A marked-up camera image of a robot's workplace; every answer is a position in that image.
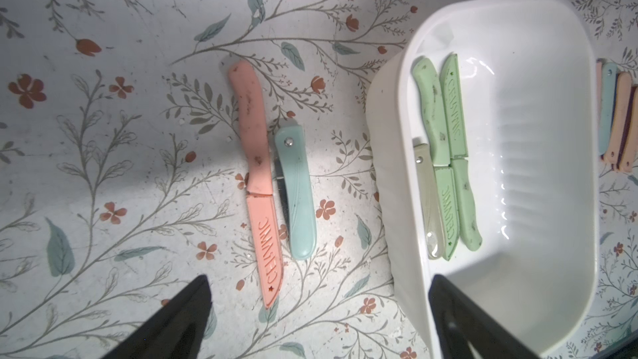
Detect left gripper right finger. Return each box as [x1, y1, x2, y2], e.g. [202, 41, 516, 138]
[429, 274, 538, 359]

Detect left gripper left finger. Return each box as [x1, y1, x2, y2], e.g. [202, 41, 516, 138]
[105, 275, 212, 358]

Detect green celvinc knife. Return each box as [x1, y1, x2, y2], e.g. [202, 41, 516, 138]
[411, 58, 460, 261]

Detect teal folding knife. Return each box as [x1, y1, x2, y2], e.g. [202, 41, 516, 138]
[598, 61, 617, 156]

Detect white storage box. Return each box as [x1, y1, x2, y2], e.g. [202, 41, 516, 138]
[367, 0, 599, 358]

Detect salmon pink folding knife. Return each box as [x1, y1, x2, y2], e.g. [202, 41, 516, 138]
[603, 71, 632, 166]

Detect floral table mat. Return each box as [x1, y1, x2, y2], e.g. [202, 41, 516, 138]
[1, 0, 637, 358]

